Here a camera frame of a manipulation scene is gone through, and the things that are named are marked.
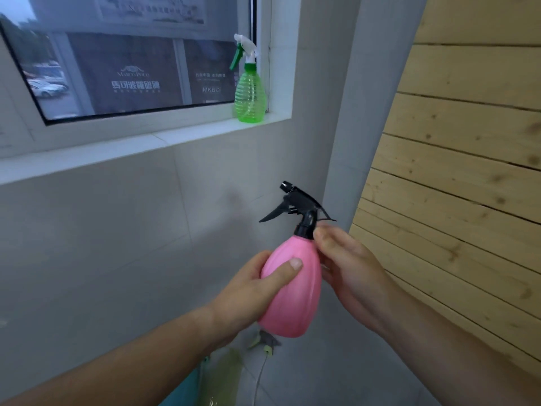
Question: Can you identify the person's right hand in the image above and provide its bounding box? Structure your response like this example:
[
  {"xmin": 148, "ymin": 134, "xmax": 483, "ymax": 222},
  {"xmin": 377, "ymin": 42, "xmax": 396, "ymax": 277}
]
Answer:
[{"xmin": 313, "ymin": 226, "xmax": 408, "ymax": 339}]

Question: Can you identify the person's left hand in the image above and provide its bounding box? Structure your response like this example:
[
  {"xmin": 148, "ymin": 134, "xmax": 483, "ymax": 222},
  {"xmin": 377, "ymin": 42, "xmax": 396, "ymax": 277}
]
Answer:
[{"xmin": 207, "ymin": 250, "xmax": 303, "ymax": 339}]

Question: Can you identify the pink spray bottle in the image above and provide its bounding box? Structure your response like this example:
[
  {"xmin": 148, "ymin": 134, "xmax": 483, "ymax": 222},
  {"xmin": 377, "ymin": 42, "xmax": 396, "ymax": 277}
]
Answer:
[{"xmin": 258, "ymin": 181, "xmax": 337, "ymax": 339}]

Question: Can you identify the person's left forearm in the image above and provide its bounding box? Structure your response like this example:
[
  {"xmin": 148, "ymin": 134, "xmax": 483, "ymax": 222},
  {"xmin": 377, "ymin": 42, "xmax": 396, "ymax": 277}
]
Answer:
[{"xmin": 0, "ymin": 306, "xmax": 220, "ymax": 406}]

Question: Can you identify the person's right forearm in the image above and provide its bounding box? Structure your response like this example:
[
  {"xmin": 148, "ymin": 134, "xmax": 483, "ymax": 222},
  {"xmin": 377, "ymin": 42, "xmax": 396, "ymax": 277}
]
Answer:
[{"xmin": 380, "ymin": 289, "xmax": 541, "ymax": 406}]

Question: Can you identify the yellow-green spray bottle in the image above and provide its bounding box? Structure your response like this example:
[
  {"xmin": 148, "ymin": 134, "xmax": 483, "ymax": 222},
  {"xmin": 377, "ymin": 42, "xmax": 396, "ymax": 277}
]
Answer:
[{"xmin": 202, "ymin": 330, "xmax": 281, "ymax": 406}]

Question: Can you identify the teal plastic container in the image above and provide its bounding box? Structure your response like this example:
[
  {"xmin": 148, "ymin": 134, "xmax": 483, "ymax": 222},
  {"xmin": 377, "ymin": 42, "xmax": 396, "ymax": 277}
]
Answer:
[{"xmin": 158, "ymin": 355, "xmax": 212, "ymax": 406}]

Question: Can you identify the wooden slat panel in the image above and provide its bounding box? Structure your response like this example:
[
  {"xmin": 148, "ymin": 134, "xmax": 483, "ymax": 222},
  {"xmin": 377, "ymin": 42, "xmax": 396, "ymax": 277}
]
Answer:
[{"xmin": 350, "ymin": 0, "xmax": 541, "ymax": 377}]

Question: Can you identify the green spray bottle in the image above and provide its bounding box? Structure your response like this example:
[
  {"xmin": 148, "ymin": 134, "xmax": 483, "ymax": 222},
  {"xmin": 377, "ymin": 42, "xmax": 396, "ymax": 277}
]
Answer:
[{"xmin": 229, "ymin": 34, "xmax": 268, "ymax": 123}]

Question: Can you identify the white framed window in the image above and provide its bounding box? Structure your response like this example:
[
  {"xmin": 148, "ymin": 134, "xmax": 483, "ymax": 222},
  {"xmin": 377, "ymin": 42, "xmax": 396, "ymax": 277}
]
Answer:
[{"xmin": 0, "ymin": 0, "xmax": 303, "ymax": 186}]

